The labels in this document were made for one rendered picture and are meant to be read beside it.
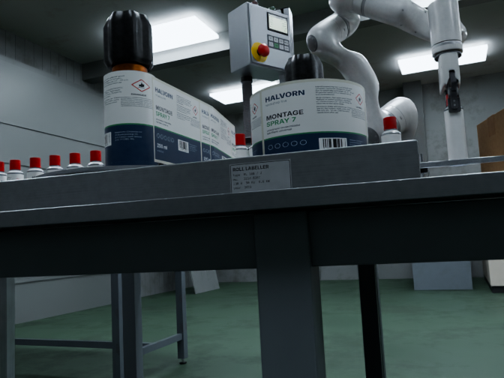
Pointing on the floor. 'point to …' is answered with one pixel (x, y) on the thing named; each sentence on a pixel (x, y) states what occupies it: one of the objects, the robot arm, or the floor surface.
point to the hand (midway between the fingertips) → (453, 108)
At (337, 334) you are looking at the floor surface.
